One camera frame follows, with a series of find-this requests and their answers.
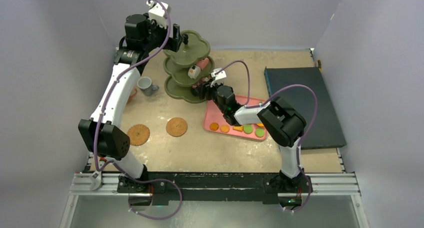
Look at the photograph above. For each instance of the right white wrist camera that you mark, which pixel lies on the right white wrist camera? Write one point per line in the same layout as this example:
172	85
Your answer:
217	78

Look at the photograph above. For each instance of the pink swirl roll cake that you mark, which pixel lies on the pink swirl roll cake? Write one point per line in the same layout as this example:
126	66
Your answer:
202	64

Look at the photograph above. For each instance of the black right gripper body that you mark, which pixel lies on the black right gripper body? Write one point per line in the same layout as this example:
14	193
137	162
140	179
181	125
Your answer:
205	89

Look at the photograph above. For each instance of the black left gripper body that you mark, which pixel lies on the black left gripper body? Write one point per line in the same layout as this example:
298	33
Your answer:
157	35

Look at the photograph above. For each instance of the pink strawberry triangle cake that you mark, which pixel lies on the pink strawberry triangle cake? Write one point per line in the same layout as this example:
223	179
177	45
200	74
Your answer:
198	86

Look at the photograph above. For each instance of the green macaron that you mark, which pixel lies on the green macaron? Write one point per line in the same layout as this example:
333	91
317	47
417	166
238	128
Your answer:
260	132
248	129

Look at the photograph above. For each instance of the dark grey flat box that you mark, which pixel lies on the dark grey flat box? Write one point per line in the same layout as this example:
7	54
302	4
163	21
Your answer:
326	132

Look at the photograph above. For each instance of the left woven coaster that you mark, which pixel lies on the left woven coaster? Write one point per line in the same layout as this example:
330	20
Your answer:
138	134

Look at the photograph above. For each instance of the grey mug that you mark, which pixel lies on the grey mug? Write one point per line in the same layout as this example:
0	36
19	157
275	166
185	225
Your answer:
146	86

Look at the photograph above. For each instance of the orange mug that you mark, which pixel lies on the orange mug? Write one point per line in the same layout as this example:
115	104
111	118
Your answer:
132	95

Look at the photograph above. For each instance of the yellow square cracker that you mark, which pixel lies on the yellow square cracker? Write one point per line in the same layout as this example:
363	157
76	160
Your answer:
238	128

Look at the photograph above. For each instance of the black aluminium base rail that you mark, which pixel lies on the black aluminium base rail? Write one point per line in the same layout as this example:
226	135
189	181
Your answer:
219	186

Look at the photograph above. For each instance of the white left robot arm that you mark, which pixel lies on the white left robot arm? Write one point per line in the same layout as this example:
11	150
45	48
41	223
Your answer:
101	133

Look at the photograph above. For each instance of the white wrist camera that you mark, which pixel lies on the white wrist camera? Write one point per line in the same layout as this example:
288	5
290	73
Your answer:
158	13
217	78

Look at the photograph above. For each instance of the green macaron far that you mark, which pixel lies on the green macaron far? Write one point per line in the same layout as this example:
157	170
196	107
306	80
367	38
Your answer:
260	132

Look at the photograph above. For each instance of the pink serving tray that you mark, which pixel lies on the pink serving tray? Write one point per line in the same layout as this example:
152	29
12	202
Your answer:
213	114

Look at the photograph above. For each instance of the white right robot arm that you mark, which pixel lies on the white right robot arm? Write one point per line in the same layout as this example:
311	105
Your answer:
283	123

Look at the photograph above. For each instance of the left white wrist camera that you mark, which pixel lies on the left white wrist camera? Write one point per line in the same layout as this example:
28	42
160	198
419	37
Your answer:
158	13

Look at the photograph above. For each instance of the green three-tier stand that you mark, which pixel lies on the green three-tier stand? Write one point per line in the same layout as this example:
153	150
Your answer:
178	84

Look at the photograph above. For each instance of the green macaron near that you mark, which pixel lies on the green macaron near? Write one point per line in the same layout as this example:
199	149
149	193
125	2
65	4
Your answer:
248	129

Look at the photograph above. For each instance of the white cream roll cake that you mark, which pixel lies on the white cream roll cake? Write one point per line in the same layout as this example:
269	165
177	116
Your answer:
194	71

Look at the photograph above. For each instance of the round orange cookie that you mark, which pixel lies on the round orange cookie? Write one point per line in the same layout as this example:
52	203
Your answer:
224	128

